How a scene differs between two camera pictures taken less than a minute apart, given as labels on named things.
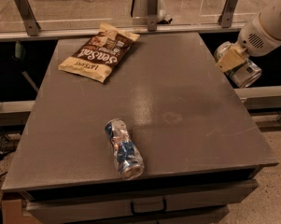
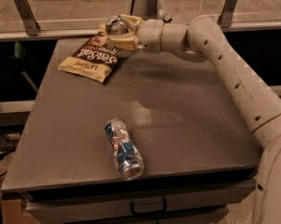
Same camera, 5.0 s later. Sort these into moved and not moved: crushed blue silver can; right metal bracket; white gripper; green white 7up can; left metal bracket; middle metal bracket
Moved: white gripper; green white 7up can
Not moved: right metal bracket; crushed blue silver can; middle metal bracket; left metal bracket
